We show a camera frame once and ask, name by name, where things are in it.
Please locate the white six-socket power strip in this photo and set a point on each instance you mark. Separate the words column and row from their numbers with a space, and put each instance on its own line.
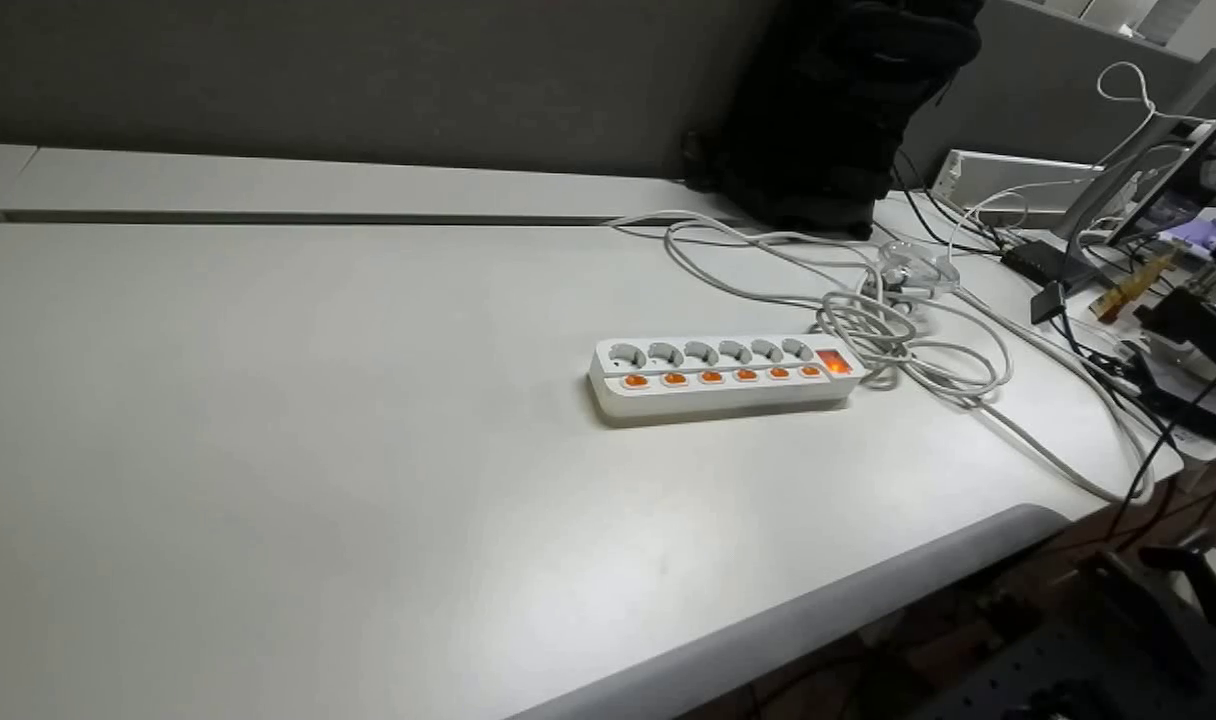
column 688, row 377

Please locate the black power adapter brick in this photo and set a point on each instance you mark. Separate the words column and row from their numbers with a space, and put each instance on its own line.
column 1050, row 266

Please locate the white box device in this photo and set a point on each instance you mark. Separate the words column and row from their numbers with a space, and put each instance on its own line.
column 1002, row 184

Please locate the laptop computer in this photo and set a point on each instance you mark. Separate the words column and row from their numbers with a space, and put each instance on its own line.
column 1179, row 192

